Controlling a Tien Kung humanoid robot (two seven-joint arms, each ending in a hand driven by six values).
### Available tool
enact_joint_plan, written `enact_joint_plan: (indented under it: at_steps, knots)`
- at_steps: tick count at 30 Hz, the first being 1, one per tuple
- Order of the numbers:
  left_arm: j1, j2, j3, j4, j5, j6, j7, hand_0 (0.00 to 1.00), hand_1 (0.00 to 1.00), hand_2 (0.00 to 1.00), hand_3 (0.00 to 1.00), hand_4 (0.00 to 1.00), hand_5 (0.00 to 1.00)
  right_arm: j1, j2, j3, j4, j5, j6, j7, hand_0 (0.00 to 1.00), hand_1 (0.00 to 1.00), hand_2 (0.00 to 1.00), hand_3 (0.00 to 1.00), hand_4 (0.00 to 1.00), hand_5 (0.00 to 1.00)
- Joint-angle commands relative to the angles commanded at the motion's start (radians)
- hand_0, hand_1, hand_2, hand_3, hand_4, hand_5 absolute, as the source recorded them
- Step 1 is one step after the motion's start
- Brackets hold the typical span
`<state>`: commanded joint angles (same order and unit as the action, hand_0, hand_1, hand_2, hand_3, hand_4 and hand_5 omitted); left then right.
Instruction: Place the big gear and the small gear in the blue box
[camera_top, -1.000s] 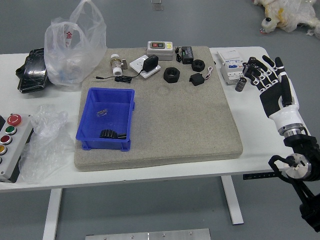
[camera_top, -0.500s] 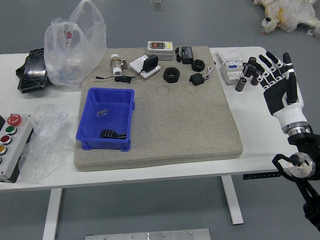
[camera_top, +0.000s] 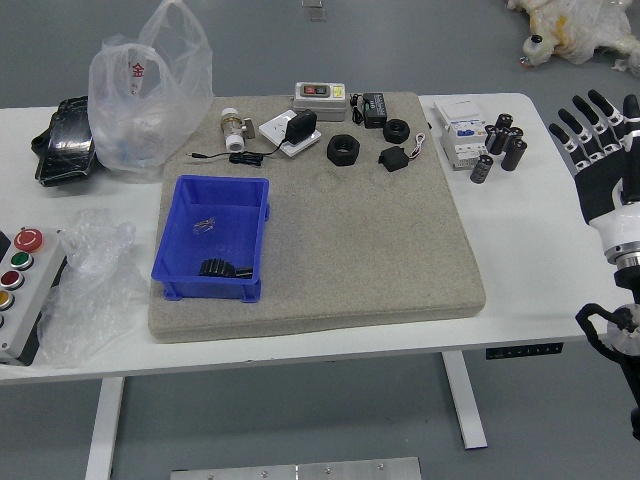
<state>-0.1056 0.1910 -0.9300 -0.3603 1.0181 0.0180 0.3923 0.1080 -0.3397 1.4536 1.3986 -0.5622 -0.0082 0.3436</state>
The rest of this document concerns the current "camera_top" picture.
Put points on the big black hex nut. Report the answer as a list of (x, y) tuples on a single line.
[(336, 154)]

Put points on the clear plastic bag red print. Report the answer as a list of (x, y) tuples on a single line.
[(145, 110)]

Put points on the silver metal plate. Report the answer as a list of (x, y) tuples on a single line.
[(300, 470)]

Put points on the black power adapter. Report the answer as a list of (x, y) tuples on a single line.
[(301, 125)]

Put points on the white wall socket plate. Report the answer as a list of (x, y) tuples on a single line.
[(274, 127)]

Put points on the big black gear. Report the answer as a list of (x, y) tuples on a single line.
[(216, 267)]

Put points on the white and black robot right hand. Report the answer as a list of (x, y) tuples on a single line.
[(600, 190)]

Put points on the white table leg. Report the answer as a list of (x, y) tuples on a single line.
[(105, 425), (465, 400)]

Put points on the black cylindrical capacitor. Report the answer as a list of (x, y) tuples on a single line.
[(514, 156), (504, 121), (481, 169), (516, 134), (495, 140)]

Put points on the grey switch box red button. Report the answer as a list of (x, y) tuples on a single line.
[(320, 102)]

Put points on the grey-brown foam mat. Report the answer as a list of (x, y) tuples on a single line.
[(325, 290)]

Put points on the black plastic tray stack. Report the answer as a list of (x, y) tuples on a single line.
[(65, 150)]

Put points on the grey push button control box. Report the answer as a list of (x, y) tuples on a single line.
[(20, 295)]

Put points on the black table control panel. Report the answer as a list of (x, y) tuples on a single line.
[(520, 351)]

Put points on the metal floor cover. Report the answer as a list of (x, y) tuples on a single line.
[(314, 10)]

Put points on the crumpled clear bubble wrap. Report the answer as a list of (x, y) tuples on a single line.
[(90, 290)]

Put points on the black round nut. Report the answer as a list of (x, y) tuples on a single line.
[(389, 132)]

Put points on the brass valve white ends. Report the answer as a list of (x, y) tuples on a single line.
[(232, 127)]

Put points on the plush toy in plastic wrap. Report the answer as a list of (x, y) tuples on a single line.
[(575, 30)]

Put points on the white circuit breaker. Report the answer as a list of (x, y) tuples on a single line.
[(460, 130)]

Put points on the blue plastic box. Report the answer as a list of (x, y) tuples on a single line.
[(220, 215)]

